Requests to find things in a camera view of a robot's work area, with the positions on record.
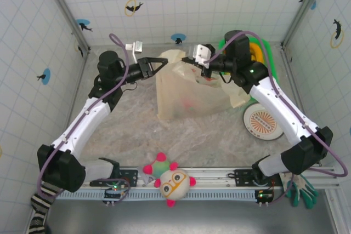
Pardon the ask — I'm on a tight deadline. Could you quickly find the left aluminium frame post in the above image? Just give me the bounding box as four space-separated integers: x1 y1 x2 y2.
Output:
41 0 91 54

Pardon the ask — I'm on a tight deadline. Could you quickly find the aluminium mounting rail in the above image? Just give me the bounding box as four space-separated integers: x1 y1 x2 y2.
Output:
43 165 341 201

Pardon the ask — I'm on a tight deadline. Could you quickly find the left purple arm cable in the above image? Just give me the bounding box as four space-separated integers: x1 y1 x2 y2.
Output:
36 33 130 199

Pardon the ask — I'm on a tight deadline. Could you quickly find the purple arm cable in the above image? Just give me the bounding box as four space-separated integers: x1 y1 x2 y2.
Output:
36 33 130 199
204 30 349 207

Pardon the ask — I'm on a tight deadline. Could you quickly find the left controller board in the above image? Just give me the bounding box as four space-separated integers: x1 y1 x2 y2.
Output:
103 186 130 207

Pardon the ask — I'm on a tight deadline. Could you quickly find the cream plastic bag orange print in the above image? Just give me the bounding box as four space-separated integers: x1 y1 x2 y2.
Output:
155 49 251 121

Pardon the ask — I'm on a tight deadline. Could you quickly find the right aluminium frame post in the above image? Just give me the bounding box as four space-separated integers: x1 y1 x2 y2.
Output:
281 0 329 48

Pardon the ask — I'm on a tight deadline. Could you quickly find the green plastic basket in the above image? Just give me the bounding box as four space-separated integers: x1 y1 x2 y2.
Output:
218 36 279 81

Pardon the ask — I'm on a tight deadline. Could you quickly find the aluminium frame post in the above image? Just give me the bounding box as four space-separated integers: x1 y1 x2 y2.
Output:
281 0 329 48
41 0 91 54

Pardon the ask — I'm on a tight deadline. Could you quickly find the aluminium side rail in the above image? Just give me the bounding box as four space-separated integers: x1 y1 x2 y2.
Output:
280 42 322 167

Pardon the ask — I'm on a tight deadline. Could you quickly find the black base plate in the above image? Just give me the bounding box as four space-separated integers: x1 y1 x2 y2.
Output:
89 169 139 188
234 168 283 187

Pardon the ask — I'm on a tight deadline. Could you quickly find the white green pink plush toy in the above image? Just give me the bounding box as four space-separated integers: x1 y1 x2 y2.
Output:
142 151 197 208

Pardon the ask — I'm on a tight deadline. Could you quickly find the right controller board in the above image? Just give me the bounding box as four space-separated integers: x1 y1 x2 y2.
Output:
254 189 274 207

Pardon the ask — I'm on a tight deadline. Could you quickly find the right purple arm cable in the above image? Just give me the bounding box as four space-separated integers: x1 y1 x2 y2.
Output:
204 30 349 207

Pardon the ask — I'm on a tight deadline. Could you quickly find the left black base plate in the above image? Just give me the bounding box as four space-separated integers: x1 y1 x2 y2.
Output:
89 169 139 188

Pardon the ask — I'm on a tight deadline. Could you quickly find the controller board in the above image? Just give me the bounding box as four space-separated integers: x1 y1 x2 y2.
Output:
254 189 274 207
103 186 130 207

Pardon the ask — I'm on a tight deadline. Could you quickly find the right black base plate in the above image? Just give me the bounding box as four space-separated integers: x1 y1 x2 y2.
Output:
234 168 283 187

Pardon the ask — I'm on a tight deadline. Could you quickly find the orange yellow fake banana bunch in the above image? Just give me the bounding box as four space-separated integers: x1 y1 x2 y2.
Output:
249 42 264 62

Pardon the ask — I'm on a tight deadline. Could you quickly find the white plate orange sunburst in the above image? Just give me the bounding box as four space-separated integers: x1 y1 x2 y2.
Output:
242 102 285 141

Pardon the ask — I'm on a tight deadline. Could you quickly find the black white striped sock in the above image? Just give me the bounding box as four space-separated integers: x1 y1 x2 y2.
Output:
29 181 65 234

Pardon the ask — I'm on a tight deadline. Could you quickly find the white green work glove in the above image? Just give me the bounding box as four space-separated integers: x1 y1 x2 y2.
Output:
284 173 320 209

